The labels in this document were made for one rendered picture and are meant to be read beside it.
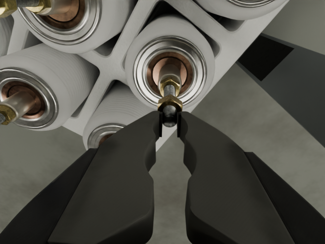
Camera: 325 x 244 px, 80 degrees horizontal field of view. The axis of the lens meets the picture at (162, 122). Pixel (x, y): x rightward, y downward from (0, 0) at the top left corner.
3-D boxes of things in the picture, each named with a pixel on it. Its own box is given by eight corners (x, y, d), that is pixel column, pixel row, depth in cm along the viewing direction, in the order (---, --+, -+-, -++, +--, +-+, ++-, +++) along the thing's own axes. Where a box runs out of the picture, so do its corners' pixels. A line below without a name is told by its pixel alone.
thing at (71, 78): (56, 73, 39) (-16, 120, 24) (60, 23, 34) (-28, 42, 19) (104, 89, 41) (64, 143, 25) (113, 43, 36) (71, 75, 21)
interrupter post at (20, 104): (16, 104, 23) (-6, 119, 20) (15, 86, 22) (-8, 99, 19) (37, 111, 23) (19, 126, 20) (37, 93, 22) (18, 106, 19)
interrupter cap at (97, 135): (124, 174, 29) (123, 178, 28) (78, 146, 26) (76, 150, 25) (158, 144, 25) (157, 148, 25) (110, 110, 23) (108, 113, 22)
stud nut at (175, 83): (175, 73, 17) (175, 76, 16) (183, 90, 18) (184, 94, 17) (155, 83, 17) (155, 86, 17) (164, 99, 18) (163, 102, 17)
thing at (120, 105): (140, 119, 44) (125, 183, 29) (105, 93, 41) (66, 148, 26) (169, 90, 40) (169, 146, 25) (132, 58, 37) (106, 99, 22)
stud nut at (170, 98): (177, 90, 14) (177, 96, 13) (186, 110, 14) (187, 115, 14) (152, 101, 14) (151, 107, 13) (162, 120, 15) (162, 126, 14)
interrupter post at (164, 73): (157, 83, 21) (155, 97, 18) (158, 61, 20) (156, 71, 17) (180, 85, 21) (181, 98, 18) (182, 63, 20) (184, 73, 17)
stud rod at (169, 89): (171, 73, 18) (173, 112, 12) (176, 82, 19) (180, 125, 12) (162, 78, 19) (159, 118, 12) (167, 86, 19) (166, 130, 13)
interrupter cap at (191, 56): (134, 104, 22) (133, 107, 22) (132, 32, 18) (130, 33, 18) (200, 108, 22) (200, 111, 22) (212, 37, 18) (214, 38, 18)
